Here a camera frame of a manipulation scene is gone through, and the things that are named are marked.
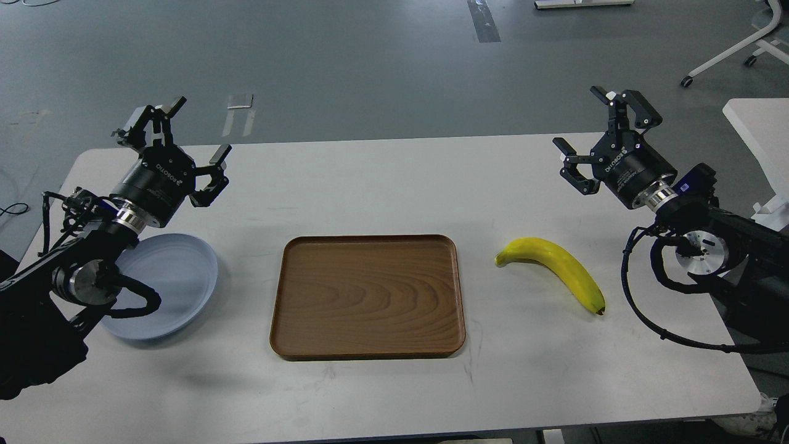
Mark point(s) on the white chair base with casters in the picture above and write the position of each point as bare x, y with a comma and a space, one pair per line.
769, 36

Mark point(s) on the white shoe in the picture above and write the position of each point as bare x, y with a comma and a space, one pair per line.
759, 424

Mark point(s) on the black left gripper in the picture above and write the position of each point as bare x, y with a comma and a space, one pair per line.
164, 174

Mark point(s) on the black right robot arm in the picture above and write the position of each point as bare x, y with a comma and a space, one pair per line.
698, 248

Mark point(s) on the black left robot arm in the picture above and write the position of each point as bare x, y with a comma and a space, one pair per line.
50, 306

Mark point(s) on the brown wooden tray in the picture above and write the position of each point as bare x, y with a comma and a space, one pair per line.
368, 297

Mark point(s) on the yellow banana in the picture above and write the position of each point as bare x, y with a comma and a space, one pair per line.
561, 262

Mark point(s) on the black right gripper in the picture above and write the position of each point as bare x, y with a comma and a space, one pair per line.
626, 165

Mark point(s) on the white side table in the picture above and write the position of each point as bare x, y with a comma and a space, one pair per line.
762, 123

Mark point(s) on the light blue round plate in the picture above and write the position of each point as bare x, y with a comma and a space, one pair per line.
183, 270

